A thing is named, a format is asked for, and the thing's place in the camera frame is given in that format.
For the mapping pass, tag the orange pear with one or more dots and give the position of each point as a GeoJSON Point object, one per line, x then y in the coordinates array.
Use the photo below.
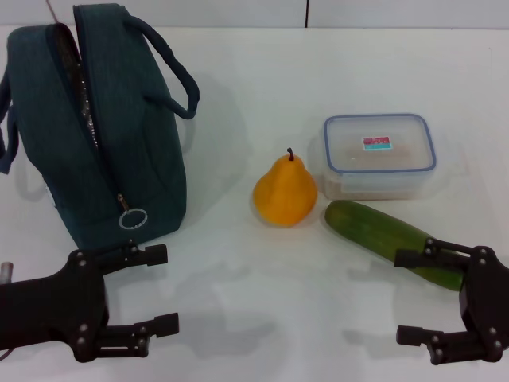
{"type": "Point", "coordinates": [284, 191]}

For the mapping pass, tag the clear blue-rimmed food container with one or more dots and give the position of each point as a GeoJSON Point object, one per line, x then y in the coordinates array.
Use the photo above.
{"type": "Point", "coordinates": [378, 151]}

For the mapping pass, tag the dark teal insulated lunch bag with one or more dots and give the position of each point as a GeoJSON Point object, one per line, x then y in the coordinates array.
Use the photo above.
{"type": "Point", "coordinates": [131, 159]}

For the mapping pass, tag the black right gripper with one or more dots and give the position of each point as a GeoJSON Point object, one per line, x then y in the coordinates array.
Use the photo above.
{"type": "Point", "coordinates": [487, 302]}

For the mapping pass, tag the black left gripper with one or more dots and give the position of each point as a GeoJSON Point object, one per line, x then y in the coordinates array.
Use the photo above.
{"type": "Point", "coordinates": [51, 306]}

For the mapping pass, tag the green cucumber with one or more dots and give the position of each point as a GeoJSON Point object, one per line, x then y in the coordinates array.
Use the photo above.
{"type": "Point", "coordinates": [378, 235]}

